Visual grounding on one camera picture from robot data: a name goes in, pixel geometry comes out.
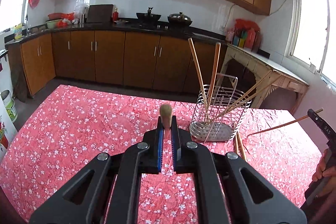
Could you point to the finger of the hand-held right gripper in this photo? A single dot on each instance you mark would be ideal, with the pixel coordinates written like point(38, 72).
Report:
point(315, 117)

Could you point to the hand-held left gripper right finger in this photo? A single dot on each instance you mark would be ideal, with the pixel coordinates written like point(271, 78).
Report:
point(173, 145)

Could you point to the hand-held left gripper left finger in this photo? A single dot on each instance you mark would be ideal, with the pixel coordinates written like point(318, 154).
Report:
point(158, 145)

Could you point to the wooden chopstick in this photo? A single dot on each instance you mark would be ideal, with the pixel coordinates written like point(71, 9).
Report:
point(198, 74)
point(166, 115)
point(214, 66)
point(262, 90)
point(242, 148)
point(237, 145)
point(283, 124)
point(258, 83)

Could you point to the person's right hand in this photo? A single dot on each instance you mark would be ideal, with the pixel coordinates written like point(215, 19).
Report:
point(322, 169)

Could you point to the cup on windowsill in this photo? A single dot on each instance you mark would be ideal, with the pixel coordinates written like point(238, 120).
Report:
point(312, 66)

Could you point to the cream wooden side table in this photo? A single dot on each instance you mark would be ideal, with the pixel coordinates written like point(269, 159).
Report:
point(283, 74)

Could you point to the red floral tablecloth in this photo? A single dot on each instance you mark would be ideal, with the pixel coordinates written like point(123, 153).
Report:
point(78, 134)

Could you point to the window beside side table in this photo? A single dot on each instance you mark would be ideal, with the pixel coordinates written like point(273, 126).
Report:
point(312, 24)

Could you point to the dark brown bottle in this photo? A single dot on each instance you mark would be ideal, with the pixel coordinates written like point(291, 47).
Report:
point(257, 41)

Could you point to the wooden base cabinets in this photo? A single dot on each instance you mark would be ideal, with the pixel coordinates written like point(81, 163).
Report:
point(110, 56)

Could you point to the large red bottle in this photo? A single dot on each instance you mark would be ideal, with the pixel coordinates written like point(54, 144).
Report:
point(250, 39)

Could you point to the colourful small boxes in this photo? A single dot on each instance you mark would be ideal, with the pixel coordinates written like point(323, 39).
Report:
point(239, 41)

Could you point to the red plastic bag over bottles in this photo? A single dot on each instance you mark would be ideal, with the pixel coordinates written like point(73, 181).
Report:
point(246, 24)

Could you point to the pink bottle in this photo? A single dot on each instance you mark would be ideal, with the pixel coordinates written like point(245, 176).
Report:
point(230, 35)

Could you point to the gas stove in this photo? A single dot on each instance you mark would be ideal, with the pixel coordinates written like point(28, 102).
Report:
point(155, 26)

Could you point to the wok with metal lid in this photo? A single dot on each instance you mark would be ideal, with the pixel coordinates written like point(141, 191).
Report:
point(179, 19)

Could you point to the black wok with knob lid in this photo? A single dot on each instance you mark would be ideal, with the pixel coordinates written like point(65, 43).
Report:
point(148, 16)

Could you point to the plate with food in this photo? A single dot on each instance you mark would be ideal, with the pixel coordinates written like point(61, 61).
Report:
point(121, 21)

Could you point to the black kitchen countertop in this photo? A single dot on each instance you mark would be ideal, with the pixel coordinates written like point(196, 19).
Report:
point(105, 26)

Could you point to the small red bottle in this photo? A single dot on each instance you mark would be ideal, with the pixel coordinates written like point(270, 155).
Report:
point(115, 15)

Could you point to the dark cutting board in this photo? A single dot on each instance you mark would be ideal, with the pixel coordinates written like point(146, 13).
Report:
point(99, 13)

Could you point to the metal cups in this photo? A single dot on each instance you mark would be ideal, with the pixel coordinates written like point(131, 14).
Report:
point(82, 18)

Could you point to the tiled counter with flower tile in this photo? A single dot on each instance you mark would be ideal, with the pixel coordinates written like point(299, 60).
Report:
point(4, 140)

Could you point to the white paint bucket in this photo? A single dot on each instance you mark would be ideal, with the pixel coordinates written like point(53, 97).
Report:
point(9, 107)

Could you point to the red plastic bag on counter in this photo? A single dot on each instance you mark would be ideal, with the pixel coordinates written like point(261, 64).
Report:
point(67, 19)

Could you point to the white plastic bag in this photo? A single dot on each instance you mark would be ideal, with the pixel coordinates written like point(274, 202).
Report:
point(80, 9)

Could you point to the pale green basin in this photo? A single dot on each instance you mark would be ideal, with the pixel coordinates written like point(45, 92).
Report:
point(52, 23)

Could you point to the red basin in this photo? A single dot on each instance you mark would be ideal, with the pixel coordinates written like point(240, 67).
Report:
point(54, 15)

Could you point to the sink faucet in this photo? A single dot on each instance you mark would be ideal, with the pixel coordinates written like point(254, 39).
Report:
point(27, 26)

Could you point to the yellow detergent bottle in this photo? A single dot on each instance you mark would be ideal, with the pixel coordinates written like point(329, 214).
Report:
point(17, 32)

